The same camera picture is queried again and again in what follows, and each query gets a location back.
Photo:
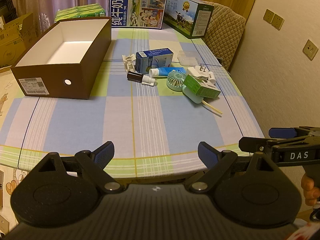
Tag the blue milk carton case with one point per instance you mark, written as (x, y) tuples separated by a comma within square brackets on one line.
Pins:
[(135, 7)]

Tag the blue hand cream tube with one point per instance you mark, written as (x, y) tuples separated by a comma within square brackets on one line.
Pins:
[(170, 71)]

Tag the green white spray box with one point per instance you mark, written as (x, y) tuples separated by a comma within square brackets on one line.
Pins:
[(200, 86)]

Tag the green drink pack case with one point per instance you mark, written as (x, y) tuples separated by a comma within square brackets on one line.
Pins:
[(80, 11)]

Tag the open cardboard box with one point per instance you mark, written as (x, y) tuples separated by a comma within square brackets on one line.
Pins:
[(15, 40)]

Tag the white plug adapter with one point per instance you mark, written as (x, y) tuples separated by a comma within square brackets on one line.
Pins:
[(193, 71)]

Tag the green milk carton case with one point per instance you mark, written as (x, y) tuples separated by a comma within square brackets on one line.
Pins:
[(185, 15)]

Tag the brown spray bottle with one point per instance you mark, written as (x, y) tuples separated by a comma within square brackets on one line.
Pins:
[(135, 76)]

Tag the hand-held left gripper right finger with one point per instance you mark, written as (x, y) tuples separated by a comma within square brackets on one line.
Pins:
[(207, 153)]

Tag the blue medicine box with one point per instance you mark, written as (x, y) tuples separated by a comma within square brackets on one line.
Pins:
[(152, 60)]

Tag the cream plastic clip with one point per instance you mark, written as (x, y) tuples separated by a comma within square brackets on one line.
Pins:
[(128, 63)]

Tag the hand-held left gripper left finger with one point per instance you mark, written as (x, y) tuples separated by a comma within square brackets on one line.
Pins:
[(105, 153)]

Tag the clear plastic box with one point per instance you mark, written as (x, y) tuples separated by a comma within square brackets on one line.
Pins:
[(188, 58)]

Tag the person's right hand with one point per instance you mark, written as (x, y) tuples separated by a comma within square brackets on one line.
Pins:
[(308, 190)]

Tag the chair with quilted cover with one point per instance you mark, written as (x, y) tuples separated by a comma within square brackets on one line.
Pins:
[(225, 35)]

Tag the brown cardboard shoe box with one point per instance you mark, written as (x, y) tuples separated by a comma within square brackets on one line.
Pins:
[(62, 85)]

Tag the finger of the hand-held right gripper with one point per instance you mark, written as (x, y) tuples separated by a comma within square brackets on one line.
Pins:
[(252, 143), (281, 132)]

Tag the mint green handheld fan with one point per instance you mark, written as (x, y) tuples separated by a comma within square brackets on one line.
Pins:
[(176, 80)]

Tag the beige wall socket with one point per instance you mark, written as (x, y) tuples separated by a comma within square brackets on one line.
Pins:
[(310, 50), (268, 16), (278, 22)]

